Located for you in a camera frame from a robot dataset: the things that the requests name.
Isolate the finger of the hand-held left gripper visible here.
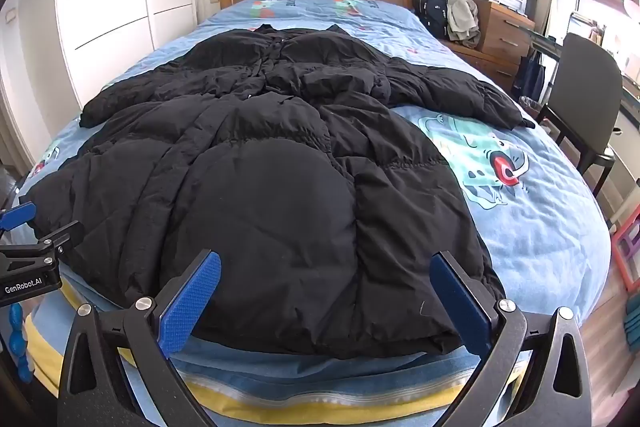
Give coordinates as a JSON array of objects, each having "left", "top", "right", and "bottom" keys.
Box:
[
  {"left": 0, "top": 220, "right": 85, "bottom": 264},
  {"left": 0, "top": 201, "right": 37, "bottom": 234}
]

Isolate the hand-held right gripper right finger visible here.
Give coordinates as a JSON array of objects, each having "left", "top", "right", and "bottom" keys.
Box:
[{"left": 429, "top": 251, "right": 593, "bottom": 427}]

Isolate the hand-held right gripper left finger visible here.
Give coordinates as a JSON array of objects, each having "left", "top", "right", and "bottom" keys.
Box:
[{"left": 56, "top": 250, "right": 222, "bottom": 427}]

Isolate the black puffer jacket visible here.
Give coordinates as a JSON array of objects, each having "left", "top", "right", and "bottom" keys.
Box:
[{"left": 27, "top": 23, "right": 537, "bottom": 360}]

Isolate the pile of beige clothes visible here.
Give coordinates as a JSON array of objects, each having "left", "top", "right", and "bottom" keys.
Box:
[{"left": 446, "top": 0, "right": 482, "bottom": 49}]

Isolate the blue beaded toy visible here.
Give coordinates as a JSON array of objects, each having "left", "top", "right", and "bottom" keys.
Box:
[{"left": 7, "top": 304, "right": 34, "bottom": 381}]

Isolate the blue printed bedspread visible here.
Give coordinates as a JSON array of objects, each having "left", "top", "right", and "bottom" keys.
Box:
[{"left": 10, "top": 0, "right": 615, "bottom": 427}]

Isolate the pink rack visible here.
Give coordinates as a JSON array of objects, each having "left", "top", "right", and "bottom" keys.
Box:
[{"left": 611, "top": 209, "right": 640, "bottom": 293}]

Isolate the dark blue bag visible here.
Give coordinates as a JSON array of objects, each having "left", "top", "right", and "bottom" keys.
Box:
[{"left": 515, "top": 52, "right": 544, "bottom": 98}]

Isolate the grey chair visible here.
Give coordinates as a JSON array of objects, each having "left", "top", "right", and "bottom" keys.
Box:
[{"left": 537, "top": 33, "right": 624, "bottom": 198}]

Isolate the wooden dresser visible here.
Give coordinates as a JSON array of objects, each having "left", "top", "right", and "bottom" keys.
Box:
[{"left": 440, "top": 0, "right": 536, "bottom": 92}]

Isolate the glass desk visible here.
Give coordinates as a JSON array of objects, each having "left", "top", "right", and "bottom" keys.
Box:
[{"left": 530, "top": 27, "right": 640, "bottom": 88}]

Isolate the black backpack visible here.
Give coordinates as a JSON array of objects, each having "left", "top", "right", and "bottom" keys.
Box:
[{"left": 413, "top": 0, "right": 451, "bottom": 40}]

